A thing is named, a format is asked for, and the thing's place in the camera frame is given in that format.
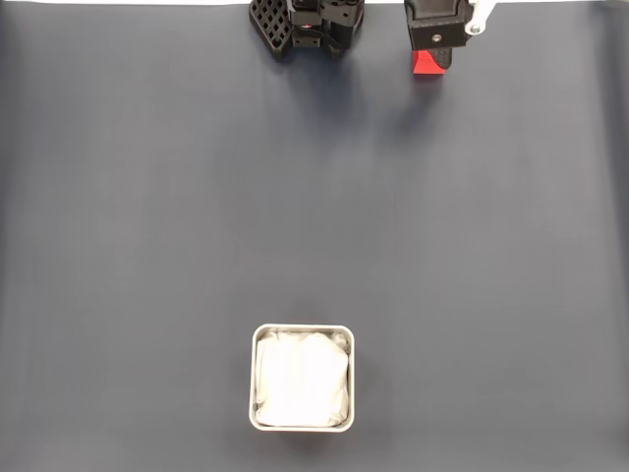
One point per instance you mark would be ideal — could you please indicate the red cube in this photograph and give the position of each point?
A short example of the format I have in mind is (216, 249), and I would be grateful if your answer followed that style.
(421, 66)

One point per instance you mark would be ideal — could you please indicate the grey table mat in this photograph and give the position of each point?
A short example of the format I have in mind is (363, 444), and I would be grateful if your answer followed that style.
(147, 246)

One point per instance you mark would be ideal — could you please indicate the white crumpled cloth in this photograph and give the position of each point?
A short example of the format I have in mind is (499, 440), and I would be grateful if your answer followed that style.
(300, 383)

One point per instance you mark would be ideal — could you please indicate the square metal box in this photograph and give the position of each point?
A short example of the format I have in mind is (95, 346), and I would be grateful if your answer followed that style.
(251, 378)

